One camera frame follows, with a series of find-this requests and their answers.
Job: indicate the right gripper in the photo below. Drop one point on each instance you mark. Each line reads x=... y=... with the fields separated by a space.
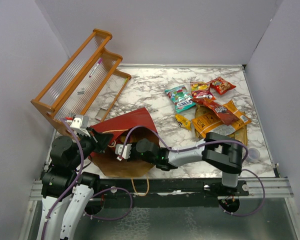
x=133 y=145

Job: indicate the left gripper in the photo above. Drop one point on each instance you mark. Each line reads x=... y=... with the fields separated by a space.
x=100 y=140

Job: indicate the red paper bag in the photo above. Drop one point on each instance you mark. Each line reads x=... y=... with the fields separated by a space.
x=127 y=128

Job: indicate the yellow M&M's candy packet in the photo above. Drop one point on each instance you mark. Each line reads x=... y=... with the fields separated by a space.
x=183 y=122

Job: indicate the teal Fox's candy bag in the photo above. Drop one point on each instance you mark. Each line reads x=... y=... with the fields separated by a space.
x=180 y=97

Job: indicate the orange Nutter snack bag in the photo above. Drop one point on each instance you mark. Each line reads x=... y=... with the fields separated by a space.
x=231 y=106

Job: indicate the orange Fox's fruits candy bag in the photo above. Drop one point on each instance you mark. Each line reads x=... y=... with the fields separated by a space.
x=201 y=89

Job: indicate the red Doritos chips bag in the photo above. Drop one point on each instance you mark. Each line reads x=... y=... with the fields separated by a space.
x=222 y=112

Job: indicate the gold crispy chips bag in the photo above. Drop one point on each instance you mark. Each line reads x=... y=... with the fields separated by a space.
x=241 y=132

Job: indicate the red snack packet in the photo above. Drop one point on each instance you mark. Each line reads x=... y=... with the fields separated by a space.
x=221 y=86

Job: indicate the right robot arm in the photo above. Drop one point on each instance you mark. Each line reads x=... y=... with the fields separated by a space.
x=221 y=152

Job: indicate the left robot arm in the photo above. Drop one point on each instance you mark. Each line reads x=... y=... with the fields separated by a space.
x=65 y=191

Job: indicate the grey flat card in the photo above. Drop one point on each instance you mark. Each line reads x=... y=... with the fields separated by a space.
x=102 y=112

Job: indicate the small grey clip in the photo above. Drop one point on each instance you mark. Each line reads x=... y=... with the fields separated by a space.
x=81 y=91

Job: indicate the wooden tiered rack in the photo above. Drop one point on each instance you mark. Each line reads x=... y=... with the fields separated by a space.
x=59 y=98

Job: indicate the pink marker pen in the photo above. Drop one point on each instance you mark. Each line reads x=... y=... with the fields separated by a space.
x=95 y=67

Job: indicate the small plastic cup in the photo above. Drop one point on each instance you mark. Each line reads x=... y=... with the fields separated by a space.
x=253 y=155

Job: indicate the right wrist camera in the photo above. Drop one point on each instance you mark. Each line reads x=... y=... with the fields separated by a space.
x=123 y=152

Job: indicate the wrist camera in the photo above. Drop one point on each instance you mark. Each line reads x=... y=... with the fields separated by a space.
x=123 y=152
x=78 y=123

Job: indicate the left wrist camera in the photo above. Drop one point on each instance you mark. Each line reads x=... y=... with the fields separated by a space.
x=78 y=123

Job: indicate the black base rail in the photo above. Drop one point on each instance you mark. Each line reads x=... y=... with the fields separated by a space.
x=177 y=192

